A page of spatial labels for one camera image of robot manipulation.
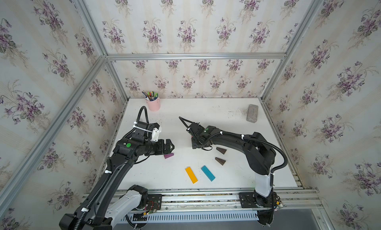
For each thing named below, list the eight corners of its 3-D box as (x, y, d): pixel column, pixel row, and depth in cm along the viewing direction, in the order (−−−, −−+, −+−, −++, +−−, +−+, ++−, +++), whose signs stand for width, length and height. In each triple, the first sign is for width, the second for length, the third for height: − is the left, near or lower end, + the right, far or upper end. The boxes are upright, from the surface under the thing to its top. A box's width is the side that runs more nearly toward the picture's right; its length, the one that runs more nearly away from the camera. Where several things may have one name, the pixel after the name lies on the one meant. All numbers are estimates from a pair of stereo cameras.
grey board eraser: (245, 120, 109) (247, 117, 106) (248, 106, 119) (249, 103, 116) (255, 123, 107) (257, 120, 105) (257, 108, 117) (258, 105, 114)
